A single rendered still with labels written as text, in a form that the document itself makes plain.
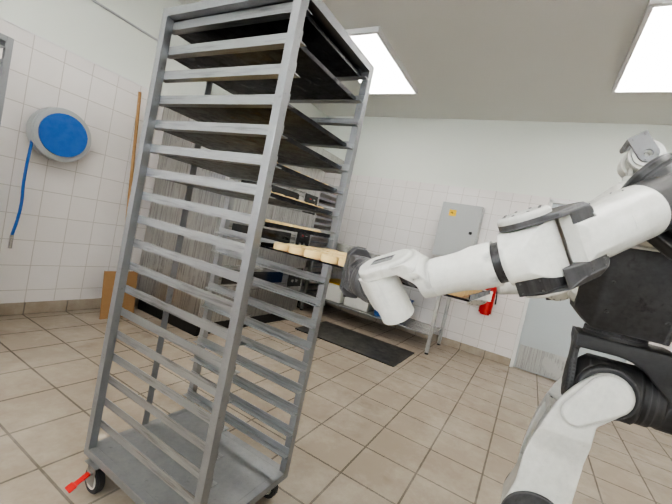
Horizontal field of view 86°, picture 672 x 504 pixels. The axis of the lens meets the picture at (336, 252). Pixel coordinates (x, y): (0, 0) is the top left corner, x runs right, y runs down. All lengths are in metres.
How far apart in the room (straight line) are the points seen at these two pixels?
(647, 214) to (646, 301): 0.28
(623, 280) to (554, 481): 0.47
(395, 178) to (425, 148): 0.58
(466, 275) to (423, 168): 4.74
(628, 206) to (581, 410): 0.47
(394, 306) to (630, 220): 0.37
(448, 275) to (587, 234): 0.20
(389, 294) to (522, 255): 0.23
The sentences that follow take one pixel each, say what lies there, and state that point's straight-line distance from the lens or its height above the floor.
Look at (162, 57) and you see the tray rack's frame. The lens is 1.61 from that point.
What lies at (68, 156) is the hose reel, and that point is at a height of 1.30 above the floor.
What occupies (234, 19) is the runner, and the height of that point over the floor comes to 1.76.
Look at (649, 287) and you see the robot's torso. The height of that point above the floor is 1.18.
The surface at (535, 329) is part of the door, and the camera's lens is 5.00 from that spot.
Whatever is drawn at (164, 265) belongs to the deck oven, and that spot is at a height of 0.52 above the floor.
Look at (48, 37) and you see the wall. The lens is 3.74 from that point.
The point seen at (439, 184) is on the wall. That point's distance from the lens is 5.19.
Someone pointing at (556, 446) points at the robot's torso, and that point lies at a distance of 1.02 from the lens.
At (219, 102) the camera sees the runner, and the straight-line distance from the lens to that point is 1.32.
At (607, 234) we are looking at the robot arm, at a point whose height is 1.23.
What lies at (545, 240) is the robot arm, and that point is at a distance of 0.60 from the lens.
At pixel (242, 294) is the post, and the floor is 0.93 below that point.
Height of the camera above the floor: 1.16
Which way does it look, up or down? 3 degrees down
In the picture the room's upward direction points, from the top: 12 degrees clockwise
